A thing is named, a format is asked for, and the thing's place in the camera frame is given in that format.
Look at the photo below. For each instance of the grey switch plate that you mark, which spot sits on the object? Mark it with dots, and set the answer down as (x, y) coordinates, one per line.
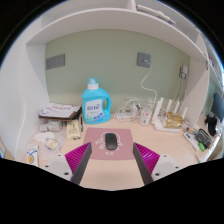
(55, 62)

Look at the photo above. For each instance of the black computer mouse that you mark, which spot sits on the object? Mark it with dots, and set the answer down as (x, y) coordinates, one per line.
(111, 141)

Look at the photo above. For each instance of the stack of books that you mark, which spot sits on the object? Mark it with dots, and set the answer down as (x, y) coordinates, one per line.
(60, 111)

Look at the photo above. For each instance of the clear plastic bag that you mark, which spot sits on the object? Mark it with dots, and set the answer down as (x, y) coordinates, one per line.
(48, 140)

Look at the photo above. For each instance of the white router with antennas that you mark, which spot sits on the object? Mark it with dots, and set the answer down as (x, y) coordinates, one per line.
(160, 123)

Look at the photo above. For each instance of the white card packet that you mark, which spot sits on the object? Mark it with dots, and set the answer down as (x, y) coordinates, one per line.
(32, 155)

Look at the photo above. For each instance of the blue detergent bottle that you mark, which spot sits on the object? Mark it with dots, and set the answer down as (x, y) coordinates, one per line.
(96, 105)

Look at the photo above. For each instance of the grey wall socket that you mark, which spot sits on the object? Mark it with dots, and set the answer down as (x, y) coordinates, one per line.
(143, 58)

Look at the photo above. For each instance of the black pencil case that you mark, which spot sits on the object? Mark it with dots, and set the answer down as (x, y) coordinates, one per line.
(202, 137)

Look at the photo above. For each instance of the black cloth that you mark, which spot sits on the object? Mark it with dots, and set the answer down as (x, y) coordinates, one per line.
(211, 125)

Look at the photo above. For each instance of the gold foil bag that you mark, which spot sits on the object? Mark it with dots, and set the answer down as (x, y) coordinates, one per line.
(174, 120)

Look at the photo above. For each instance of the small round tin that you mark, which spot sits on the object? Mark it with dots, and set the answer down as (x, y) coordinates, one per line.
(185, 124)

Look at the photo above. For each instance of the clear plastic jar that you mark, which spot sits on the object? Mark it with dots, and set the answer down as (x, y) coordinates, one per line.
(145, 117)

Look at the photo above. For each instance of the white remote control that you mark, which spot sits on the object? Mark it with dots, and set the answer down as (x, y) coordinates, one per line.
(191, 140)

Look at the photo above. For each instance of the black monitor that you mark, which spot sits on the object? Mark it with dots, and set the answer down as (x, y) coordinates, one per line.
(218, 106)

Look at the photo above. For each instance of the pink mouse pad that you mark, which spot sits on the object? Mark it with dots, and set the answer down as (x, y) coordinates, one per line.
(95, 138)

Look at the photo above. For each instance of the green tube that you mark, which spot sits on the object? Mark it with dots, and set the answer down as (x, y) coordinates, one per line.
(202, 146)

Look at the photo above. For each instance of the white wall charger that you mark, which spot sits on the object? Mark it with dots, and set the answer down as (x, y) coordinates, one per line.
(184, 71)

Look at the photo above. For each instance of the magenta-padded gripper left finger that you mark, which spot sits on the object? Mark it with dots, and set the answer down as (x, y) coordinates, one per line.
(77, 159)

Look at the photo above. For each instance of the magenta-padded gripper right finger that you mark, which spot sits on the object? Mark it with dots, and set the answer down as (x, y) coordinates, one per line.
(147, 159)

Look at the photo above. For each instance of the small yellow box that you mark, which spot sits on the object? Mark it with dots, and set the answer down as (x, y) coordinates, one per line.
(73, 130)

